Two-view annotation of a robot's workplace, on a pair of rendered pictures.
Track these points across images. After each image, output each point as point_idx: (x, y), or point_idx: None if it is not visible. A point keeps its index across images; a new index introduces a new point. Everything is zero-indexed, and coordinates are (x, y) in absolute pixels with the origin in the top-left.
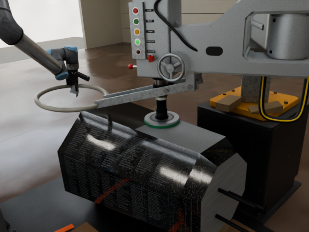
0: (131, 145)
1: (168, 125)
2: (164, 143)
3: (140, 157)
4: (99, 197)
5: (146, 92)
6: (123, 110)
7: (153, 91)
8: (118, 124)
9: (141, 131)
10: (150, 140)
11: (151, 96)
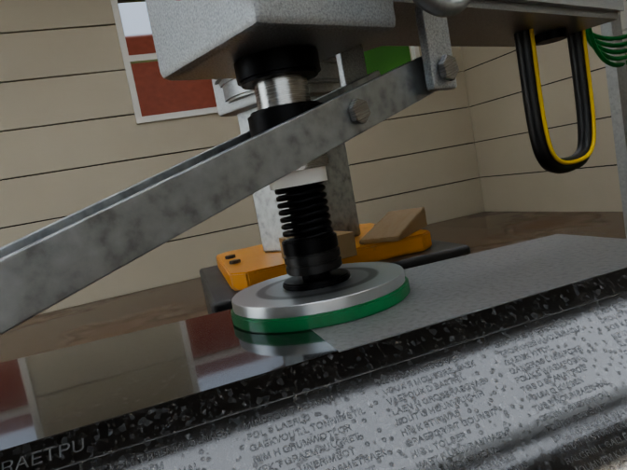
0: (424, 437)
1: (408, 280)
2: (558, 301)
3: (550, 448)
4: None
5: (275, 138)
6: (26, 384)
7: (308, 126)
8: (183, 400)
9: (388, 334)
10: (484, 336)
11: (304, 158)
